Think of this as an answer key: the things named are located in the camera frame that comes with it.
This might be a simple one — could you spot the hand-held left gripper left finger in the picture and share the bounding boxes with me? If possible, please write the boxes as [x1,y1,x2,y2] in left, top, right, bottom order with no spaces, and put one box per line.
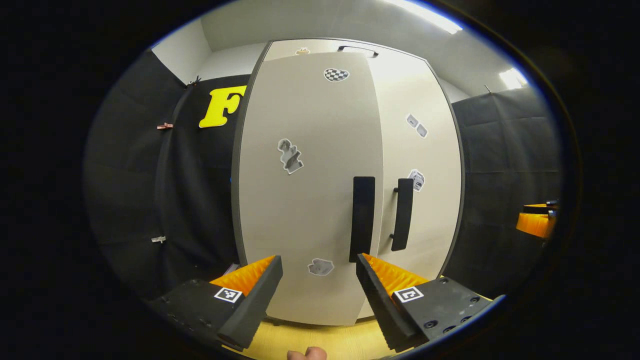
[150,255,284,352]

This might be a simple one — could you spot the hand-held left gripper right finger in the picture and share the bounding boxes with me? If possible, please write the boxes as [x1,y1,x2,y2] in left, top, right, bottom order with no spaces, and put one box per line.
[356,253,506,353]

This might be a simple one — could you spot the white cabinet door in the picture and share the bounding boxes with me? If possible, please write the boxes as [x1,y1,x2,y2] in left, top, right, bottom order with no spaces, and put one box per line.
[232,51,385,327]
[357,47,466,321]

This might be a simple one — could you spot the white and grey cabinet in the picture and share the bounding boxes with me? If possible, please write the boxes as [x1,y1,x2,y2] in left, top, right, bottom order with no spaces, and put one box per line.
[231,37,467,328]

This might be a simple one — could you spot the white cabinet drawer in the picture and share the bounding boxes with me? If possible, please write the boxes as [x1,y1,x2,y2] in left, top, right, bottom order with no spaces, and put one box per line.
[264,39,428,63]

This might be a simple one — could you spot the black backdrop cloth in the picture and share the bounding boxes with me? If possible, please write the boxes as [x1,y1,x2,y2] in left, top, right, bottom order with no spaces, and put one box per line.
[442,86,563,301]
[84,49,251,301]

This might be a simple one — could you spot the small ceiling light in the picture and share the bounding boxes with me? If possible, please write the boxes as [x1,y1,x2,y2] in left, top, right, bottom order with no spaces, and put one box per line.
[499,67,528,91]

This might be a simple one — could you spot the long ceiling light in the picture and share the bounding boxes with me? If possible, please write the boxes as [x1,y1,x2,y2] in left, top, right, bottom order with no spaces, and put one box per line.
[385,0,463,35]

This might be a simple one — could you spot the black left door handle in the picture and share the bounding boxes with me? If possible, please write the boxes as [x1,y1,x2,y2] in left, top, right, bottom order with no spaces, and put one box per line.
[349,176,376,263]

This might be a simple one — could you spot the black door handle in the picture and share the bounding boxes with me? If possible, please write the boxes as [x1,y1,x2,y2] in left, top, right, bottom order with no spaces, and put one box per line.
[349,176,376,263]
[390,178,415,252]

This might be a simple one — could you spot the black right door handle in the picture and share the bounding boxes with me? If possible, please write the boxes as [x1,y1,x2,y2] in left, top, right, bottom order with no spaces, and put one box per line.
[390,178,415,252]

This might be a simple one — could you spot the black drawer handle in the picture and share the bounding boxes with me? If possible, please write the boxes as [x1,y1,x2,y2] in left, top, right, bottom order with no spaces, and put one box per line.
[337,45,379,58]

